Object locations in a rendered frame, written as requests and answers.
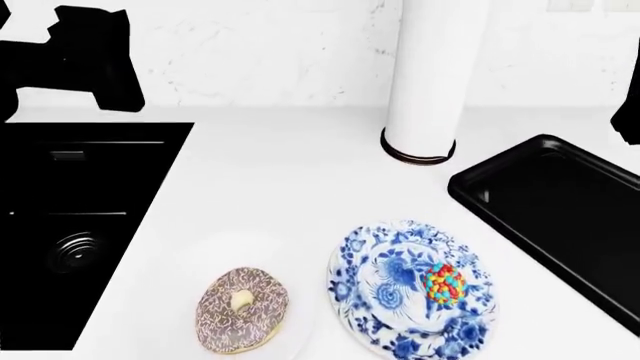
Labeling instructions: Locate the plain white plate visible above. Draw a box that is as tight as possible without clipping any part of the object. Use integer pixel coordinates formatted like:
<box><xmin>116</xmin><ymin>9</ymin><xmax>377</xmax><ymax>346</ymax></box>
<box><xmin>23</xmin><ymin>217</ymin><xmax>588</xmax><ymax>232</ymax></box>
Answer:
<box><xmin>183</xmin><ymin>227</ymin><xmax>322</xmax><ymax>360</ymax></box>

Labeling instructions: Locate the blue white floral plate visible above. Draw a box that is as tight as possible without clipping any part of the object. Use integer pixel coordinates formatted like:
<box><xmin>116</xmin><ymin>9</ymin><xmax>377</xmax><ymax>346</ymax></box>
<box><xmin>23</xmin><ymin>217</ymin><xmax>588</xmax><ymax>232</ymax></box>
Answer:
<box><xmin>326</xmin><ymin>219</ymin><xmax>501</xmax><ymax>360</ymax></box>

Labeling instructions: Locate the multicoloured candy ball dessert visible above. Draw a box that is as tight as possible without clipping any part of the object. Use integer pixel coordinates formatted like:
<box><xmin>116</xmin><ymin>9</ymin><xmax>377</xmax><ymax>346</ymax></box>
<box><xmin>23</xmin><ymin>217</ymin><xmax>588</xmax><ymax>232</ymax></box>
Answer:
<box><xmin>423</xmin><ymin>261</ymin><xmax>470</xmax><ymax>303</ymax></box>

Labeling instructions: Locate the black rectangular tray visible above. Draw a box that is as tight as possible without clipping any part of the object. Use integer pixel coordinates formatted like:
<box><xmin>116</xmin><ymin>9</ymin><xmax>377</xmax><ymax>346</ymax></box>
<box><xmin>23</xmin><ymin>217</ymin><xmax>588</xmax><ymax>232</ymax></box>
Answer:
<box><xmin>446</xmin><ymin>133</ymin><xmax>640</xmax><ymax>338</ymax></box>

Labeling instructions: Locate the white paper towel roll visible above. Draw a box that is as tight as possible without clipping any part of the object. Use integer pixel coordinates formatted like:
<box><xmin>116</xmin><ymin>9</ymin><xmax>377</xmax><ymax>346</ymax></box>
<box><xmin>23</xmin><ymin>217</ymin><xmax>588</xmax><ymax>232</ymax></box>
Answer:
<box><xmin>383</xmin><ymin>0</ymin><xmax>489</xmax><ymax>158</ymax></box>

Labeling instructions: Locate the chocolate sprinkled donut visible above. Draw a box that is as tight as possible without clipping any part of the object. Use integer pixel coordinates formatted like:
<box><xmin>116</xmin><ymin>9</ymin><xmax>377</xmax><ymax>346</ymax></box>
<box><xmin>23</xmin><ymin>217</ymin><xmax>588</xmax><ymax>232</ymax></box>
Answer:
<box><xmin>194</xmin><ymin>266</ymin><xmax>292</xmax><ymax>356</ymax></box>

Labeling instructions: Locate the black kitchen sink basin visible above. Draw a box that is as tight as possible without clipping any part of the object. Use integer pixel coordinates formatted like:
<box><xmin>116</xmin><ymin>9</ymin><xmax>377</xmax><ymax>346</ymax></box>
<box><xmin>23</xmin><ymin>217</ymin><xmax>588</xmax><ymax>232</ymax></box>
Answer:
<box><xmin>0</xmin><ymin>121</ymin><xmax>196</xmax><ymax>352</ymax></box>

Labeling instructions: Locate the round metal sink drain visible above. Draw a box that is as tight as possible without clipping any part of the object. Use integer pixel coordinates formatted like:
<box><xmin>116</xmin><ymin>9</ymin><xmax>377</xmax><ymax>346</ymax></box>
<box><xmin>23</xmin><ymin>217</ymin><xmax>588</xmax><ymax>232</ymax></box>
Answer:
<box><xmin>48</xmin><ymin>231</ymin><xmax>97</xmax><ymax>274</ymax></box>

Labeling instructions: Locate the black sink faucet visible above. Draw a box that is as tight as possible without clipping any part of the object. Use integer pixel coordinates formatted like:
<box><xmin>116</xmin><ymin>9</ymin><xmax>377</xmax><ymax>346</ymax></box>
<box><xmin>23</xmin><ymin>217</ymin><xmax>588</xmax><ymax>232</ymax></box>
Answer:
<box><xmin>0</xmin><ymin>6</ymin><xmax>147</xmax><ymax>118</ymax></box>

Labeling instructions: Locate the black object at counter edge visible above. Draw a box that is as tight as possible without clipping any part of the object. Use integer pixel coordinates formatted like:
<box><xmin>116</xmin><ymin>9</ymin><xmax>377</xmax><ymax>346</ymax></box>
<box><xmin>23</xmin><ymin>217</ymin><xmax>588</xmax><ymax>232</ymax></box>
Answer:
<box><xmin>610</xmin><ymin>87</ymin><xmax>640</xmax><ymax>146</ymax></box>

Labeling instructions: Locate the dark ring towel holder base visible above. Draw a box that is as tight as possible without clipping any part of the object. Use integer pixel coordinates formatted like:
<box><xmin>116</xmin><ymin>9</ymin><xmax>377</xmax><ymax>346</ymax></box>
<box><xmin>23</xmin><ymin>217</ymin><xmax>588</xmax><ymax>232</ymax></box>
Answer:
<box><xmin>379</xmin><ymin>126</ymin><xmax>458</xmax><ymax>168</ymax></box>

